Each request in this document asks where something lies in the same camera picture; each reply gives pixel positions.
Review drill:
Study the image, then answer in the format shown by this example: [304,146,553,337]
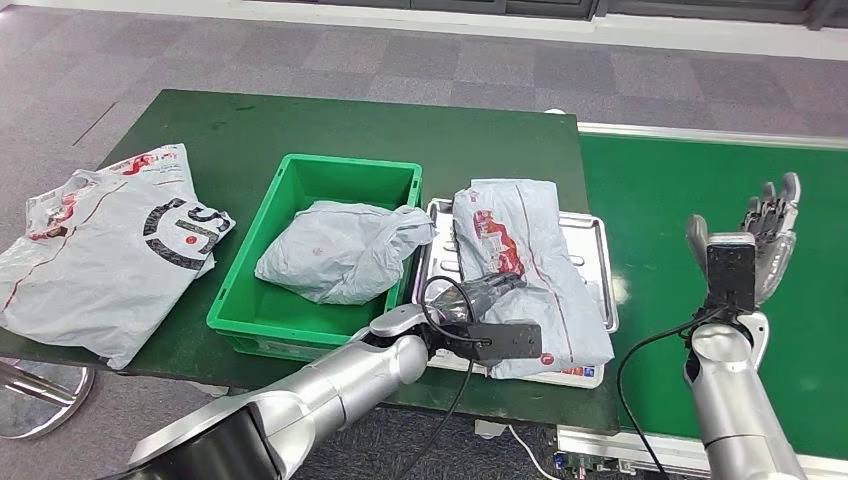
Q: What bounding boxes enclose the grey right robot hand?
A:
[684,172,802,307]

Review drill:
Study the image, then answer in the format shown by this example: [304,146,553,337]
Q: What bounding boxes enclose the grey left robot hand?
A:
[430,272,529,327]

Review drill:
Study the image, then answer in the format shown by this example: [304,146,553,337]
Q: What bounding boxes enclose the grey parcel large red print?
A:
[451,177,615,380]

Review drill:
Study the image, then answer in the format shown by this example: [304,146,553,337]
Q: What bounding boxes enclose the plain grey parcel bag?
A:
[254,200,437,306]

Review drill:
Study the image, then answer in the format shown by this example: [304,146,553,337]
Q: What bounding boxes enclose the green conveyor belt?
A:
[555,121,848,480]

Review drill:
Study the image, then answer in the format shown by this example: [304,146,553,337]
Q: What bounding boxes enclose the conveyor controller board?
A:
[555,450,637,480]

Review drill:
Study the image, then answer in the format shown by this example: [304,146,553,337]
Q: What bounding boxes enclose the large white parcel black logo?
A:
[0,143,236,371]

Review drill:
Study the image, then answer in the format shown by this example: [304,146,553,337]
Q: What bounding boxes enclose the black right wrist sensor plate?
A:
[705,241,758,313]

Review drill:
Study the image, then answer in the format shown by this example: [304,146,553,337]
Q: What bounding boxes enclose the black wrist sensor plate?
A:
[705,241,758,313]
[466,322,543,362]

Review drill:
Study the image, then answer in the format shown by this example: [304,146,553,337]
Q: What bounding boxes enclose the black left wrist sensor plate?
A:
[466,322,543,362]

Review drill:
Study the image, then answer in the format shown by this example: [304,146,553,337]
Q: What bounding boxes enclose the white scale with steel tray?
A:
[410,197,621,390]

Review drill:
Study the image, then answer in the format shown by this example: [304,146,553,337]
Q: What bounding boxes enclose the green plastic crate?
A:
[206,153,424,364]

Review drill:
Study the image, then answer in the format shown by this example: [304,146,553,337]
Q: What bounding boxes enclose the round chrome stool base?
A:
[0,357,95,440]

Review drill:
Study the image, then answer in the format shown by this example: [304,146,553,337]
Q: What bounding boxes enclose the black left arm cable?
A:
[404,274,495,480]

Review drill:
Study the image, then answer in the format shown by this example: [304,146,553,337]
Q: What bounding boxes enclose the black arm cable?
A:
[616,305,713,480]
[404,274,495,480]

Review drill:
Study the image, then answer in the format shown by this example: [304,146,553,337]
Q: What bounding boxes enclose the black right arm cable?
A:
[616,305,713,480]

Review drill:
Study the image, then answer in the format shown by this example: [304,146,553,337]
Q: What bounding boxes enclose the white power cable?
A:
[506,427,561,480]

